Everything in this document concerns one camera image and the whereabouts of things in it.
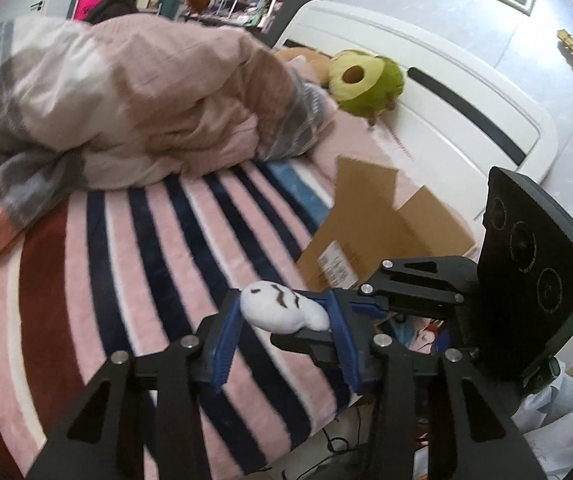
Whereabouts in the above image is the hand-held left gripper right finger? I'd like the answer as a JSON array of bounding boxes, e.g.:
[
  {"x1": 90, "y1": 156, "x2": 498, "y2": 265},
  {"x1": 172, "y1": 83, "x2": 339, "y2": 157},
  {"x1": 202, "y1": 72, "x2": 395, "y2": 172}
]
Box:
[{"x1": 327, "y1": 290, "x2": 540, "y2": 480}]

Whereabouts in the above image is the brown cardboard box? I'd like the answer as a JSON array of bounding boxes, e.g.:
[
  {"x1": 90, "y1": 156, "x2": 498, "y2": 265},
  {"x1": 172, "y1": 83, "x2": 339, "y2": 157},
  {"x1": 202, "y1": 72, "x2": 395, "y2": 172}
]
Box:
[{"x1": 295, "y1": 156, "x2": 477, "y2": 293}]

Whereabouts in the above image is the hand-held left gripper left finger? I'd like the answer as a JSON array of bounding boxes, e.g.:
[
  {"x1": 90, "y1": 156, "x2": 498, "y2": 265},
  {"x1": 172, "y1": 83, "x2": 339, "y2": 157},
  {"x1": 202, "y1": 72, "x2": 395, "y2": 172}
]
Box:
[{"x1": 26, "y1": 302, "x2": 242, "y2": 480}]

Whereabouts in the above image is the white bed headboard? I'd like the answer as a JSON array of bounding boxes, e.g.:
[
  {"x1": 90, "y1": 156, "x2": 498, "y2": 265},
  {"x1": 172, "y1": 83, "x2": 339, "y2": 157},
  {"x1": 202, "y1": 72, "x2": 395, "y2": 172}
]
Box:
[{"x1": 271, "y1": 0, "x2": 560, "y2": 221}]

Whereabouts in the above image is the striped plush blanket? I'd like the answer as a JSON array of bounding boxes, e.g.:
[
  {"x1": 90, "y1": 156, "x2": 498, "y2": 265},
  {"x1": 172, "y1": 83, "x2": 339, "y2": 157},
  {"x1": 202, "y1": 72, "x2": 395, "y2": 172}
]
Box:
[{"x1": 0, "y1": 160, "x2": 362, "y2": 480}]

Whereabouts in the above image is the smooth white ghost plush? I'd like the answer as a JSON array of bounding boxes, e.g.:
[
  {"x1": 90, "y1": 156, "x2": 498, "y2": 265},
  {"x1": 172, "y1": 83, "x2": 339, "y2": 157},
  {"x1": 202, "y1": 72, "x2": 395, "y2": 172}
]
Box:
[{"x1": 239, "y1": 281, "x2": 331, "y2": 333}]

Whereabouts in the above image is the tan plush toy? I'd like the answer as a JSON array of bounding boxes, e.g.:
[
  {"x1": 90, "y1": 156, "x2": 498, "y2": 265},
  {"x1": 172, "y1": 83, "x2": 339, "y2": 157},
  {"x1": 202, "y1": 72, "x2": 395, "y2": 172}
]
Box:
[{"x1": 274, "y1": 46, "x2": 335, "y2": 83}]

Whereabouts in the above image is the white printed cloth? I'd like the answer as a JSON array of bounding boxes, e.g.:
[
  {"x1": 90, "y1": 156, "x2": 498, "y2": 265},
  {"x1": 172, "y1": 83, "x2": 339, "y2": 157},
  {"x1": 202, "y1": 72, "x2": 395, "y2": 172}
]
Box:
[{"x1": 509, "y1": 372, "x2": 573, "y2": 480}]

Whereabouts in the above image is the black bag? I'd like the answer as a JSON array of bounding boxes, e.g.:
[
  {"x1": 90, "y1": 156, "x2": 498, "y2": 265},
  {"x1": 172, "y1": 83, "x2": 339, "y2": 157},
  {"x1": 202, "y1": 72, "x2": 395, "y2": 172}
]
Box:
[{"x1": 89, "y1": 0, "x2": 140, "y2": 23}]

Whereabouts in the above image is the pink knitted pillow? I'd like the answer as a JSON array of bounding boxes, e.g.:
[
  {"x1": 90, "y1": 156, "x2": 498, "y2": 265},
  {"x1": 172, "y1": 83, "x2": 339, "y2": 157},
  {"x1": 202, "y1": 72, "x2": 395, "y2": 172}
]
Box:
[{"x1": 311, "y1": 105, "x2": 417, "y2": 201}]

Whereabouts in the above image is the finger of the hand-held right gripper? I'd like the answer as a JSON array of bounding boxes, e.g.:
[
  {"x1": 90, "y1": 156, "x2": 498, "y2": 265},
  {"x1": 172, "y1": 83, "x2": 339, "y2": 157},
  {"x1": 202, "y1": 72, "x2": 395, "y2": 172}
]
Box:
[
  {"x1": 270, "y1": 327, "x2": 480, "y2": 376},
  {"x1": 294, "y1": 256, "x2": 480, "y2": 320}
]

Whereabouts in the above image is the black cable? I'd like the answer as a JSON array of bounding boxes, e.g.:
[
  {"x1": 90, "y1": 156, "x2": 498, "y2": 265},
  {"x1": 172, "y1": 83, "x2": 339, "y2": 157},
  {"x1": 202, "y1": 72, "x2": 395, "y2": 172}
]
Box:
[{"x1": 266, "y1": 405, "x2": 372, "y2": 480}]

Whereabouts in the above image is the pink bag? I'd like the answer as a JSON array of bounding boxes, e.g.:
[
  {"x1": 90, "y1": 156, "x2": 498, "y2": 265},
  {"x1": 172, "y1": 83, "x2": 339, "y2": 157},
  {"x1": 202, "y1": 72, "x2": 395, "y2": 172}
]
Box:
[{"x1": 77, "y1": 0, "x2": 112, "y2": 22}]

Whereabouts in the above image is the pink grey striped duvet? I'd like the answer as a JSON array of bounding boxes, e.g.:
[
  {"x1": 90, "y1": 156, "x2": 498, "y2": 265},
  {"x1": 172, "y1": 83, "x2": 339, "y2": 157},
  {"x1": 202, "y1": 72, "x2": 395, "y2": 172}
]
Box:
[{"x1": 0, "y1": 15, "x2": 337, "y2": 271}]

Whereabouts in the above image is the green avocado plush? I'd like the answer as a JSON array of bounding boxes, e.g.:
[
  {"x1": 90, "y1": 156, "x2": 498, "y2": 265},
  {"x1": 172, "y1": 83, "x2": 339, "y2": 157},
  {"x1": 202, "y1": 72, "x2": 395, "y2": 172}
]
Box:
[{"x1": 327, "y1": 49, "x2": 406, "y2": 128}]

